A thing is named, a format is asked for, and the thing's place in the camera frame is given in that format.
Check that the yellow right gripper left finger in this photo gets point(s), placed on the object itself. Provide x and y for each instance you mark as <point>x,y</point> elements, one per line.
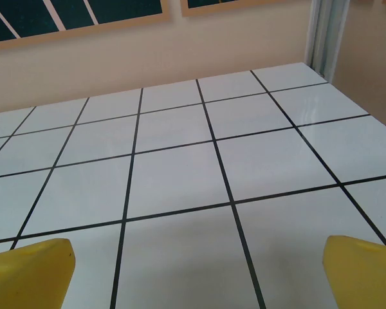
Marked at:
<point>25,277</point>

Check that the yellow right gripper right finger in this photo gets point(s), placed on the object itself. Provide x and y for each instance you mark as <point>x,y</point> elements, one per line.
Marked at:
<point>366,277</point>

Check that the aluminium corner post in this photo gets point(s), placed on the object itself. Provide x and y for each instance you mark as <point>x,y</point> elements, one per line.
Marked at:
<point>325,32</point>

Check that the dark pink flower wall panel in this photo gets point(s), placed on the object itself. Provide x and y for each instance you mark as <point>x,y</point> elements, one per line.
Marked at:
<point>74,13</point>

